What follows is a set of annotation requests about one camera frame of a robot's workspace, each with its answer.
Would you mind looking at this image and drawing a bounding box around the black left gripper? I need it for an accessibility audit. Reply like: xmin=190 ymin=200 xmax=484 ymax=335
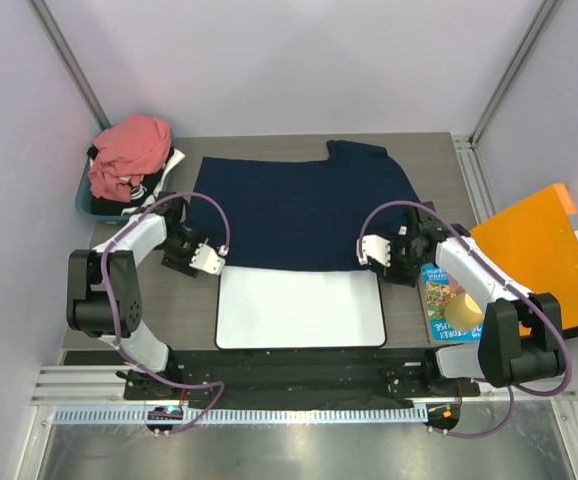
xmin=160 ymin=228 xmax=214 ymax=277

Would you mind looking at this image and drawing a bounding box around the navy blue t-shirt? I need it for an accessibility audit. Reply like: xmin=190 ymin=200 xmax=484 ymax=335
xmin=187 ymin=140 xmax=419 ymax=272

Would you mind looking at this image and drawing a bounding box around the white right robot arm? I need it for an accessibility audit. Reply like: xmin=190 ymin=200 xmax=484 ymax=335
xmin=356 ymin=200 xmax=573 ymax=397

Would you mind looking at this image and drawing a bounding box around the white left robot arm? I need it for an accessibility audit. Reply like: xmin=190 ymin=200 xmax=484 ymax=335
xmin=66 ymin=192 xmax=224 ymax=399

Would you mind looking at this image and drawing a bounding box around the colourful picture book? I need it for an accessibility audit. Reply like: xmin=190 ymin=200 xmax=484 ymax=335
xmin=419 ymin=265 xmax=483 ymax=344

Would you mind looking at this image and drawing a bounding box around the yellow mug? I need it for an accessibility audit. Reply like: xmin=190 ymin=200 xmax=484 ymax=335
xmin=444 ymin=292 xmax=484 ymax=332

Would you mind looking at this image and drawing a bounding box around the white mat with black border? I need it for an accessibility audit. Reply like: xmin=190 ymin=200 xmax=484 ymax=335
xmin=215 ymin=266 xmax=387 ymax=350

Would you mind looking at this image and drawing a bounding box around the pink crumpled t-shirt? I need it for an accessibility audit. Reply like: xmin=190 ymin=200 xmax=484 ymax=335
xmin=88 ymin=114 xmax=171 ymax=203

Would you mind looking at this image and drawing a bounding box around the teal laundry basket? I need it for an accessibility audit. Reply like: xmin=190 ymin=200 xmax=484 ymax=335
xmin=74 ymin=130 xmax=176 ymax=224

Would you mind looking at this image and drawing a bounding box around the orange board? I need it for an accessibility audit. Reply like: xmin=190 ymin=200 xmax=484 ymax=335
xmin=471 ymin=183 xmax=578 ymax=338

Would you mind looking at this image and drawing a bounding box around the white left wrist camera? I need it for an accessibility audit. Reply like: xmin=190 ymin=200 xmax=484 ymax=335
xmin=189 ymin=243 xmax=226 ymax=275

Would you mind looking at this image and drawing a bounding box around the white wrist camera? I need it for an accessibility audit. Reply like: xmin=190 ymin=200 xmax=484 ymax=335
xmin=356 ymin=235 xmax=391 ymax=267
xmin=189 ymin=243 xmax=226 ymax=275

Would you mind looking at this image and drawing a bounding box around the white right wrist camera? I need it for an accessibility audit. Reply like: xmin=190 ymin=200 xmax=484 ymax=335
xmin=356 ymin=235 xmax=391 ymax=267

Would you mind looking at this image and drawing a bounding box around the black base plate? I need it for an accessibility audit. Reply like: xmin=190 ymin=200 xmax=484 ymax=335
xmin=122 ymin=349 xmax=481 ymax=402

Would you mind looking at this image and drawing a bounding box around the white slotted cable duct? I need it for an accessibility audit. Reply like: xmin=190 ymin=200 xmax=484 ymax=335
xmin=53 ymin=404 xmax=428 ymax=426

